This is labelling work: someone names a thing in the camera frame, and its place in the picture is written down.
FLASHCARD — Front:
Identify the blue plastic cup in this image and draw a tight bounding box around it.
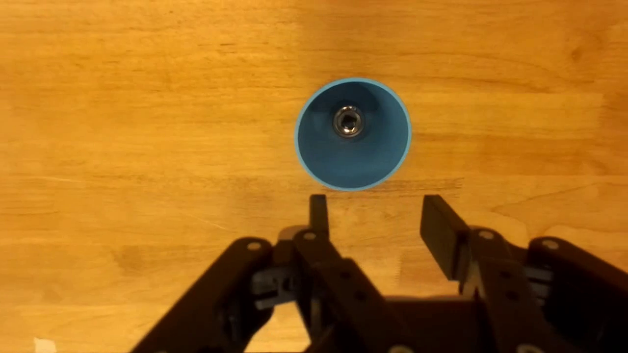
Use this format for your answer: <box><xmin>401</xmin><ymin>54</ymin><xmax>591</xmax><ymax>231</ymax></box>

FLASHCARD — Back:
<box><xmin>295</xmin><ymin>76</ymin><xmax>415</xmax><ymax>191</ymax></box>

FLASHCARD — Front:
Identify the small round metal thing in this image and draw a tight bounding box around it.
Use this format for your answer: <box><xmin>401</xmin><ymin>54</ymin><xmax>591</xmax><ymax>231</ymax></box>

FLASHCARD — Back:
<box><xmin>332</xmin><ymin>103</ymin><xmax>366</xmax><ymax>140</ymax></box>

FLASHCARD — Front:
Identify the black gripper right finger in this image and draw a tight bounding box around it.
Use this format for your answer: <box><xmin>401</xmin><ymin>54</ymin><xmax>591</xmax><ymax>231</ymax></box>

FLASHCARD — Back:
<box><xmin>421</xmin><ymin>193</ymin><xmax>628</xmax><ymax>353</ymax></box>

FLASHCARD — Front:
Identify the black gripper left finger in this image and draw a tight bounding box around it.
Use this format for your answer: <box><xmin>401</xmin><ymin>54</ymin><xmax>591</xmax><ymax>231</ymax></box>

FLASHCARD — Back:
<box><xmin>130</xmin><ymin>193</ymin><xmax>389</xmax><ymax>353</ymax></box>

